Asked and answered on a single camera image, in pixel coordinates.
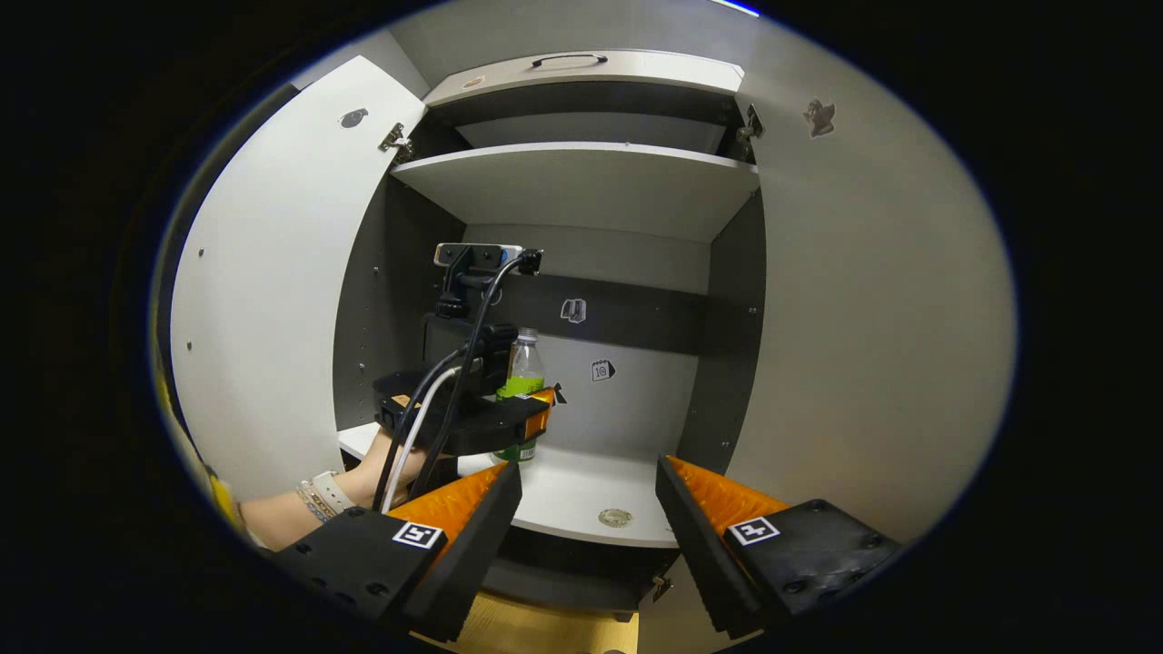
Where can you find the clear bottle green label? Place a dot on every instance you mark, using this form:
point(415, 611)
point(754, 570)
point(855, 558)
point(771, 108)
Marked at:
point(525, 363)

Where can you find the grey cabinet drawer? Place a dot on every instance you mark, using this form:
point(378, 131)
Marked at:
point(636, 73)

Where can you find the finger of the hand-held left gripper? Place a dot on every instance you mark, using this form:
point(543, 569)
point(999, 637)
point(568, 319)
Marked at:
point(538, 413)

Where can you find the grey cabinet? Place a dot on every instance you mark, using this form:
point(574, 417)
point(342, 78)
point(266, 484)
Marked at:
point(636, 391)

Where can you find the grey cabinet door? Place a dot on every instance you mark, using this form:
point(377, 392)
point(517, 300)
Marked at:
point(872, 318)
point(263, 318)

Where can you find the grey cabinet shelf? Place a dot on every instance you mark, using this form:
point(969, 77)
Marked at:
point(591, 186)

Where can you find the metal door hinge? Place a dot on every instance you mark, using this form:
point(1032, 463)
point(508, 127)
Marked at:
point(752, 123)
point(662, 588)
point(394, 138)

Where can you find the white wrist watch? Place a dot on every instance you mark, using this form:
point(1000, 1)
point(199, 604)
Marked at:
point(334, 492)

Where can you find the yellow garment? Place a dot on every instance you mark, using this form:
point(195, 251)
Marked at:
point(223, 498)

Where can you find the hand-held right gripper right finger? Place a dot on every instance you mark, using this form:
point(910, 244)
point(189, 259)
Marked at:
point(700, 545)

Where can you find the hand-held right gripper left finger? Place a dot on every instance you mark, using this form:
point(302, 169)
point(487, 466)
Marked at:
point(463, 554)

